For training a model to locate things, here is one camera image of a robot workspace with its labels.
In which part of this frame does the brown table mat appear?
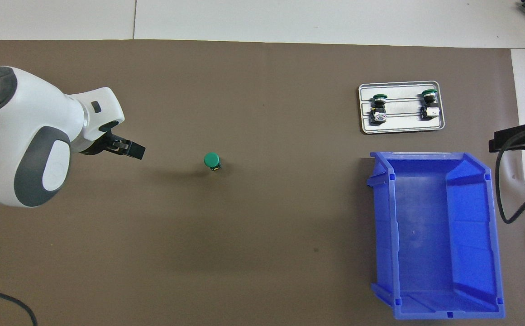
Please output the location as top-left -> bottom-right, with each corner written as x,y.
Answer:
0,40 -> 525,326

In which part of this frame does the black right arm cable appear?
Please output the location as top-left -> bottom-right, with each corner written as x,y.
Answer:
495,135 -> 525,225

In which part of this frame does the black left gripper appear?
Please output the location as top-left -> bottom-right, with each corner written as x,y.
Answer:
81,122 -> 146,160

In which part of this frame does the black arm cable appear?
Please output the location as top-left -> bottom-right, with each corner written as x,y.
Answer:
0,288 -> 38,326
495,135 -> 525,225

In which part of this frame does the grey metal tray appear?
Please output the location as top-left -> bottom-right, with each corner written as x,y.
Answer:
358,81 -> 445,135

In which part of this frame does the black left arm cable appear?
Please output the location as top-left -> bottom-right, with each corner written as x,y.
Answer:
0,288 -> 38,326

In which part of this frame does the blue plastic storage bin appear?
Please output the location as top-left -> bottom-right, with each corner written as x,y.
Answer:
366,152 -> 506,320

